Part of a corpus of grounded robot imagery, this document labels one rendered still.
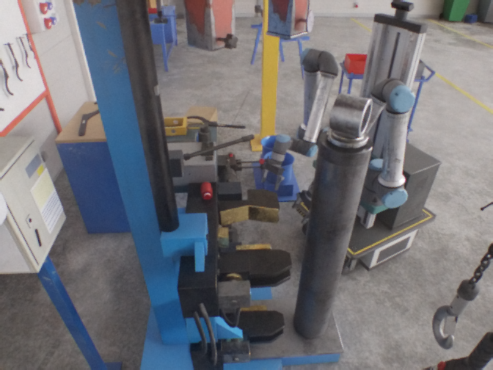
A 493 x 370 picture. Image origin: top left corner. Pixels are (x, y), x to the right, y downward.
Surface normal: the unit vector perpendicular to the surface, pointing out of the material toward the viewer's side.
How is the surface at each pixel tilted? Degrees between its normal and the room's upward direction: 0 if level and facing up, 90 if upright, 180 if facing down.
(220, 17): 90
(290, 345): 0
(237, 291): 0
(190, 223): 0
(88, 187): 90
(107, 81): 90
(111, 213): 90
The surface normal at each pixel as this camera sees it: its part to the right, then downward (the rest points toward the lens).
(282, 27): -0.66, 0.44
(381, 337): 0.00, -0.81
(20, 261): 0.07, 0.59
